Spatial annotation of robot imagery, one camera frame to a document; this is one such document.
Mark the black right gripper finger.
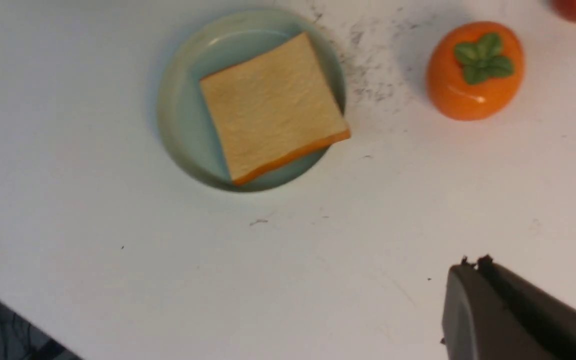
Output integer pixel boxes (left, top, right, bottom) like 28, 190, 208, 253
441, 255, 576, 360

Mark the toast slice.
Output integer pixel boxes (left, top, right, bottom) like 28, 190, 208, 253
199, 32, 351, 186

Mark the orange persimmon with green leaf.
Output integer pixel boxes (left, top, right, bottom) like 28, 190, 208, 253
425, 21, 525, 121

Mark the light green round plate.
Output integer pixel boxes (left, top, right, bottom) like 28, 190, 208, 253
157, 7, 346, 193

